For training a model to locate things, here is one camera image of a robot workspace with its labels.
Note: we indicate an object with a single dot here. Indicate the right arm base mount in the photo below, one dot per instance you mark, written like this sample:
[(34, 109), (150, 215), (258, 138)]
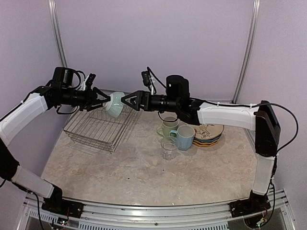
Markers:
[(247, 206)]

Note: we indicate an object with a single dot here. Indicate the green ceramic mug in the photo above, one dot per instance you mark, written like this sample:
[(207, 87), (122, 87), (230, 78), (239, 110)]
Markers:
[(168, 124)]

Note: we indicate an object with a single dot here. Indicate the aluminium frame post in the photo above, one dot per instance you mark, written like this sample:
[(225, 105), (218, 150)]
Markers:
[(248, 50), (62, 51)]

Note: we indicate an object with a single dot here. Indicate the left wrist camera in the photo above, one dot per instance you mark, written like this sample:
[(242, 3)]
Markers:
[(87, 83)]

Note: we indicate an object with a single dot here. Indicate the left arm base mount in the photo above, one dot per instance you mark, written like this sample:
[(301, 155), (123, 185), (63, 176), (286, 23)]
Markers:
[(72, 209)]

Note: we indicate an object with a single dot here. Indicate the right aluminium frame post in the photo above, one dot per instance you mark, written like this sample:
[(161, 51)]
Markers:
[(248, 50)]

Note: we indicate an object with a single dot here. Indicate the white patterned bowl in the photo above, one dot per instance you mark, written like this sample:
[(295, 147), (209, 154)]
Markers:
[(114, 107)]

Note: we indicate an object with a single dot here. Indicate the clear drinking glass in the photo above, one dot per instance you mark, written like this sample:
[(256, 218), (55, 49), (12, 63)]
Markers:
[(169, 148)]

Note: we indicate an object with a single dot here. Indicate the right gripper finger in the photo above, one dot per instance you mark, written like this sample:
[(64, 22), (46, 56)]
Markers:
[(134, 105), (134, 98)]

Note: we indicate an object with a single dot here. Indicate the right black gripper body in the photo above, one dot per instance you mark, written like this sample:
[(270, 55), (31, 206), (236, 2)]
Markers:
[(149, 105)]

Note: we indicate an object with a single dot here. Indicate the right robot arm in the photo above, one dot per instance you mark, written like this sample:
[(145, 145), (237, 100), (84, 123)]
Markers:
[(236, 118)]

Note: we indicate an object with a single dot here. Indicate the blue dotted plate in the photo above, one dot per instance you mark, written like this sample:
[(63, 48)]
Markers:
[(207, 140)]

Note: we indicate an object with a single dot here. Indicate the metal wire dish rack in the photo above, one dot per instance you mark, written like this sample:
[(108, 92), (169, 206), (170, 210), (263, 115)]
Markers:
[(97, 130)]

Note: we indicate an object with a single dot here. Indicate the yellow dotted plate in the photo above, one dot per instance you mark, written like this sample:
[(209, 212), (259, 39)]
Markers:
[(205, 143)]

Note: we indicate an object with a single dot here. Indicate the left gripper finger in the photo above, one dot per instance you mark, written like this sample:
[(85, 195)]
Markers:
[(101, 96), (90, 107)]

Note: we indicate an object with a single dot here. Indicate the left aluminium frame post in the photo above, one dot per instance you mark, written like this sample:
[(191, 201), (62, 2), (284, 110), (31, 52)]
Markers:
[(62, 51)]

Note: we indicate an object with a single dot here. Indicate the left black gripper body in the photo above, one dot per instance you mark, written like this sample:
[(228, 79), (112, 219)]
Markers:
[(83, 100)]

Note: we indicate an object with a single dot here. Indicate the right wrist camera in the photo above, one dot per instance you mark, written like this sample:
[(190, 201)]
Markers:
[(147, 81)]

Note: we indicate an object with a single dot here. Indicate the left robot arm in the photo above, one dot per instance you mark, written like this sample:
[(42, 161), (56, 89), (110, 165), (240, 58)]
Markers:
[(19, 120)]

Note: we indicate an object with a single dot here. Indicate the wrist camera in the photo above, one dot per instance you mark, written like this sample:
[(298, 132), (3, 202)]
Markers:
[(87, 83), (147, 81)]

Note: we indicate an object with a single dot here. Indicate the aluminium front rail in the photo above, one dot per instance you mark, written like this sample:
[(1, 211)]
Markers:
[(102, 216)]

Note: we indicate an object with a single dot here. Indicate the cream speckled plate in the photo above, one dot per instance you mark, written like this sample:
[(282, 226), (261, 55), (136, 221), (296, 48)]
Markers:
[(210, 131)]

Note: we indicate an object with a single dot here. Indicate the light blue mug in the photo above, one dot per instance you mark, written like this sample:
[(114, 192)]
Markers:
[(185, 135)]

